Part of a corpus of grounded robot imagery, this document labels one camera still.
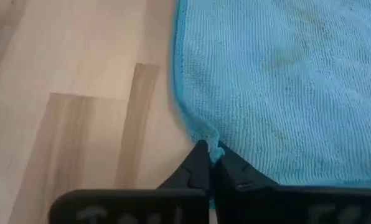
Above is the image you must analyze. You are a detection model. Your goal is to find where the blue microfiber towel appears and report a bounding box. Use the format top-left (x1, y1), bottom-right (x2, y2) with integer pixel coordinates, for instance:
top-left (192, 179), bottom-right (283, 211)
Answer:
top-left (169, 0), bottom-right (371, 189)

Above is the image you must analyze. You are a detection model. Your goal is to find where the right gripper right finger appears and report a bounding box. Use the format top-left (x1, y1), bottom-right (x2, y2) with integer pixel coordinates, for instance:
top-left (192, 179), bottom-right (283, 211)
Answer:
top-left (212, 141), bottom-right (371, 224)

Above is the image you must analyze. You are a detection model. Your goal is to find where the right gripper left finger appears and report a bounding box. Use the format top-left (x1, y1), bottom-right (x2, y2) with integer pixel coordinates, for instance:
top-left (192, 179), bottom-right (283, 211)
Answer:
top-left (47, 139), bottom-right (211, 224)

